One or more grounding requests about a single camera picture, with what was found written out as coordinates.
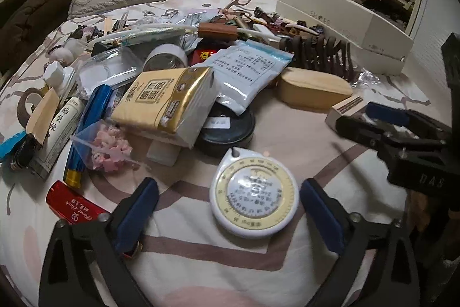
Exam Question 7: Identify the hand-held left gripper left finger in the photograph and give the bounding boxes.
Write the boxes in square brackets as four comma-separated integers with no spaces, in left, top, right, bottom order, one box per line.
[39,178,159,307]

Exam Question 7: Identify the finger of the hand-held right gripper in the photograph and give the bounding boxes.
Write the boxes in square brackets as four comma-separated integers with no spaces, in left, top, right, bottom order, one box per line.
[365,102,453,141]
[336,115,396,157]

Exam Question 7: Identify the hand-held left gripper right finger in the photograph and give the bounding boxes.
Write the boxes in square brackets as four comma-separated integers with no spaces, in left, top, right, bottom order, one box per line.
[300,178,421,307]

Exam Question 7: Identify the small beige striped box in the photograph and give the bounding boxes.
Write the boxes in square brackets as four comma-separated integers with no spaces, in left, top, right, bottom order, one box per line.
[325,94,364,129]

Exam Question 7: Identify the oval wooden block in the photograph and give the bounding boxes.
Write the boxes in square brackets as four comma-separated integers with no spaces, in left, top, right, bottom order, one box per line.
[277,67,354,113]

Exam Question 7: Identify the round white yellow tape measure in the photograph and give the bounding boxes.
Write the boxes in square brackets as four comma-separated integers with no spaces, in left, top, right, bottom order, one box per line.
[209,147,300,239]

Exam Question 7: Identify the white shoe box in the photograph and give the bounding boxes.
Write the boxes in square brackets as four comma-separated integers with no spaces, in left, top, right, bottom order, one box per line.
[275,0,415,61]

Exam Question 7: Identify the person's right hand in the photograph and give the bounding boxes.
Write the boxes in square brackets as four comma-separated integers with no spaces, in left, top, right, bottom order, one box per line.
[406,185,448,234]

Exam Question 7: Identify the clear crinkled wrapper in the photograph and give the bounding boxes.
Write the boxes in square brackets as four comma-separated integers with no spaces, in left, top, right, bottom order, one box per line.
[354,70,430,106]

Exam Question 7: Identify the white shoe box lid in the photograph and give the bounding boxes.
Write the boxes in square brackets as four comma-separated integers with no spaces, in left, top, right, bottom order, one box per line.
[350,41,408,77]

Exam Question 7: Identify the beige bed mattress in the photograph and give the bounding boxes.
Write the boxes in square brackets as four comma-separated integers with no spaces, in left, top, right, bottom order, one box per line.
[402,48,460,102]

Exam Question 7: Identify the small clear plastic box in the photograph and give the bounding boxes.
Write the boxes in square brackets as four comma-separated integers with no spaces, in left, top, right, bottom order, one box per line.
[145,142,180,165]

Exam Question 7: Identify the red slim case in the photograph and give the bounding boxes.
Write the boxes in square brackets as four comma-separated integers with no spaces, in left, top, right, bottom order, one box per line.
[45,180,143,259]

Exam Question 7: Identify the clear bag of pink charms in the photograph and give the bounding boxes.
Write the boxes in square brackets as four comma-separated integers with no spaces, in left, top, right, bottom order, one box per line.
[70,122,141,174]

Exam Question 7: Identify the brown hair claw clip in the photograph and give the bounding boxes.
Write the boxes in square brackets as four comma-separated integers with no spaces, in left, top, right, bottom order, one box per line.
[278,35,354,82]

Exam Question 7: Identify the printed blanket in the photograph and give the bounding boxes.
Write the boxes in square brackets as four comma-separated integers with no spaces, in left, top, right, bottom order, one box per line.
[0,0,460,307]

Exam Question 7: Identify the blue gold tube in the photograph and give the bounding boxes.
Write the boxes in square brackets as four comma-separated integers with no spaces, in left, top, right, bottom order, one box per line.
[64,84,113,190]

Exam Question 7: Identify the white printed tube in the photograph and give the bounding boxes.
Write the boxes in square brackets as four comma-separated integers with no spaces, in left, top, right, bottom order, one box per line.
[30,96,86,181]

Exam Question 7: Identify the gold tissue pack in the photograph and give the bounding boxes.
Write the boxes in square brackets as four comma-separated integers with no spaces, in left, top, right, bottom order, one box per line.
[111,67,216,149]

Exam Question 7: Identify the white louvered door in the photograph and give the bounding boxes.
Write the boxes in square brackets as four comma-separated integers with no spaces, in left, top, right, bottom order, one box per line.
[410,0,460,85]

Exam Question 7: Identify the large black round tin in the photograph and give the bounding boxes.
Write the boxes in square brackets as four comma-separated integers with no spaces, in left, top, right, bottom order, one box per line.
[199,102,256,159]

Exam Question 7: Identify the black lighter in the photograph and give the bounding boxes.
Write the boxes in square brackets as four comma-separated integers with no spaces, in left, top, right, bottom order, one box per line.
[10,140,43,171]

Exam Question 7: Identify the white blue-edged medicine packet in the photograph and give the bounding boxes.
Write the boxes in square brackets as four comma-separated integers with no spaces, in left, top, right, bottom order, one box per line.
[196,44,294,115]

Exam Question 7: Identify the pointed wooden block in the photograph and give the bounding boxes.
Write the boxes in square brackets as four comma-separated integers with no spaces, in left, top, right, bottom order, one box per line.
[26,87,60,145]

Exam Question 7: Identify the light blue wrapper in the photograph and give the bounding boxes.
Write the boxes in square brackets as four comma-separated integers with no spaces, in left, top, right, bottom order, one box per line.
[0,130,28,161]

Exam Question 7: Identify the clear plastic case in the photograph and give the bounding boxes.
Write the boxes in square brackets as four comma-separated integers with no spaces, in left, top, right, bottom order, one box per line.
[77,44,145,94]

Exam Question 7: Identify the brown tape roll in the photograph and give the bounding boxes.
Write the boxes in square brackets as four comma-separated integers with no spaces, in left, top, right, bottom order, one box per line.
[16,87,51,126]

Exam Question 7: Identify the small white bottle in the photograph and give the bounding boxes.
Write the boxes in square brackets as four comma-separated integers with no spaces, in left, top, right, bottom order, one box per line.
[42,60,79,97]

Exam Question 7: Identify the white tape roll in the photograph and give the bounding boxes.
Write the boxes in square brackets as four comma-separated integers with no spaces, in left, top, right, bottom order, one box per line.
[143,44,188,72]

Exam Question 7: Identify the red gold packet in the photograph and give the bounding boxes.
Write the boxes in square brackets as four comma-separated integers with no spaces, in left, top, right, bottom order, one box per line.
[190,47,223,66]

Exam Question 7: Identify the brown leather wallet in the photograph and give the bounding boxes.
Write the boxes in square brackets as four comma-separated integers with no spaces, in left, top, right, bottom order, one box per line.
[198,22,238,41]

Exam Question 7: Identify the rose gold scissors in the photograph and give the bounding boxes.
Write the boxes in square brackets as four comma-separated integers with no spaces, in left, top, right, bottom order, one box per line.
[221,0,254,19]

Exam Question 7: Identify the white round puff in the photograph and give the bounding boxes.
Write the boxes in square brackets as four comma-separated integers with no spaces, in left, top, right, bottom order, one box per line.
[48,37,89,62]

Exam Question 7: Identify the dark flower hair clip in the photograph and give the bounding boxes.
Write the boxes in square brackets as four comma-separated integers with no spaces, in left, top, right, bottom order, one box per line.
[66,24,96,41]

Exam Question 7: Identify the brown folded blanket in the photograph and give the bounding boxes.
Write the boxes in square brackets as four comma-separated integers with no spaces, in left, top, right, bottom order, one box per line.
[0,0,78,75]

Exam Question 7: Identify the white cable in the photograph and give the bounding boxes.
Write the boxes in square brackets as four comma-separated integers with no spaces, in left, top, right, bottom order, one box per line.
[122,23,281,41]

